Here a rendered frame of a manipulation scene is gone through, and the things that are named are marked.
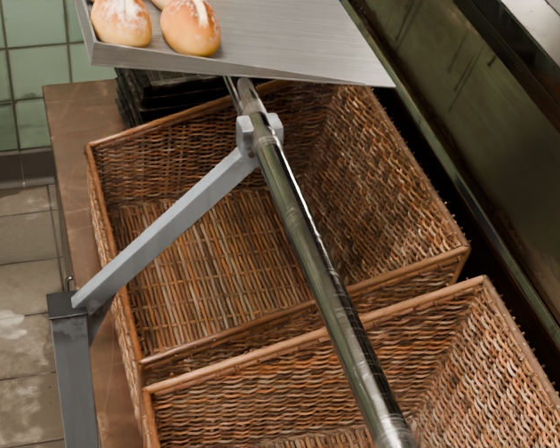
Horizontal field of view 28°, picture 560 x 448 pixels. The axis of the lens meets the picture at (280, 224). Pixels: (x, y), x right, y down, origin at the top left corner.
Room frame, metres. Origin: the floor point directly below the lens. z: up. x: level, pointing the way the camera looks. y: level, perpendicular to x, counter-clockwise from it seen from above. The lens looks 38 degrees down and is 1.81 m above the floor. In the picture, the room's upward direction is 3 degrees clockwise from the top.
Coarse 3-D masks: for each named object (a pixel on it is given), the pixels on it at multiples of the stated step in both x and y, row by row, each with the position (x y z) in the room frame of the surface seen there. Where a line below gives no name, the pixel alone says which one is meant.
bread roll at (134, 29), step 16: (96, 0) 1.12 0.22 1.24; (112, 0) 1.10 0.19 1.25; (128, 0) 1.10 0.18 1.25; (96, 16) 1.09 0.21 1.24; (112, 16) 1.08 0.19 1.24; (128, 16) 1.08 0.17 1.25; (144, 16) 1.09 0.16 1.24; (96, 32) 1.08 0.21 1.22; (112, 32) 1.07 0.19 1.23; (128, 32) 1.07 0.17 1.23; (144, 32) 1.08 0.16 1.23
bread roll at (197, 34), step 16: (176, 0) 1.14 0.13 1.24; (192, 0) 1.13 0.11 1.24; (176, 16) 1.11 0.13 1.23; (192, 16) 1.11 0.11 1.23; (208, 16) 1.11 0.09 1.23; (176, 32) 1.10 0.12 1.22; (192, 32) 1.09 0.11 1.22; (208, 32) 1.10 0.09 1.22; (176, 48) 1.09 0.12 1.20; (192, 48) 1.08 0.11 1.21; (208, 48) 1.09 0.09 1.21
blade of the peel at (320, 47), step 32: (224, 0) 1.27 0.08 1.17; (256, 0) 1.29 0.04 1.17; (288, 0) 1.31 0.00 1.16; (320, 0) 1.34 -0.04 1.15; (160, 32) 1.14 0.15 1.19; (224, 32) 1.18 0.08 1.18; (256, 32) 1.20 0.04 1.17; (288, 32) 1.22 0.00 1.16; (320, 32) 1.24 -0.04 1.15; (352, 32) 1.26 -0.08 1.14; (96, 64) 1.04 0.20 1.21; (128, 64) 1.05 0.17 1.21; (160, 64) 1.06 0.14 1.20; (192, 64) 1.07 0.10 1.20; (224, 64) 1.08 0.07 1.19; (256, 64) 1.11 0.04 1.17; (288, 64) 1.13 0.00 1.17; (320, 64) 1.15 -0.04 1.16; (352, 64) 1.17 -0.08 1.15
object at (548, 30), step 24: (480, 0) 1.34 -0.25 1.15; (504, 0) 1.29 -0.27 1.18; (528, 0) 1.30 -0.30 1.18; (504, 24) 1.27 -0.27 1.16; (528, 24) 1.23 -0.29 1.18; (552, 24) 1.24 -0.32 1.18; (528, 48) 1.20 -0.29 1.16; (552, 48) 1.17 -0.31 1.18; (552, 72) 1.14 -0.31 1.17; (552, 96) 1.13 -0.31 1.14
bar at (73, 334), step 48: (240, 96) 1.05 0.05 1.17; (240, 144) 0.98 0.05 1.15; (192, 192) 0.98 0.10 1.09; (288, 192) 0.87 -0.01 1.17; (144, 240) 0.96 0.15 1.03; (96, 288) 0.94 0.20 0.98; (336, 288) 0.73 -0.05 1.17; (336, 336) 0.68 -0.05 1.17; (384, 384) 0.62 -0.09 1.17; (96, 432) 0.92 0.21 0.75; (384, 432) 0.57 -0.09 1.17
